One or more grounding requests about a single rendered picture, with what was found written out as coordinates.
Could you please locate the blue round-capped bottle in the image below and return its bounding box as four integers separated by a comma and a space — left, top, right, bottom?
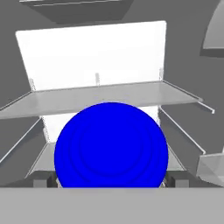
53, 101, 170, 189

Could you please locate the pale grey fridge door bin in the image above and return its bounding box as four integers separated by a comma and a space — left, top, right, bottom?
195, 152, 224, 187

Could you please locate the curved grey fridge door bin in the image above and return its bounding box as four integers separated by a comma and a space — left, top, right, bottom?
202, 0, 224, 59

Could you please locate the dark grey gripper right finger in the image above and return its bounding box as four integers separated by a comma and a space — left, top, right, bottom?
162, 172, 191, 189

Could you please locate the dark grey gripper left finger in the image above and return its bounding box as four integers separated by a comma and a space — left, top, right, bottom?
31, 171, 59, 189

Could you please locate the wide grey fridge shelf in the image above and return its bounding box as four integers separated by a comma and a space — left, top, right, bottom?
0, 80, 216, 121

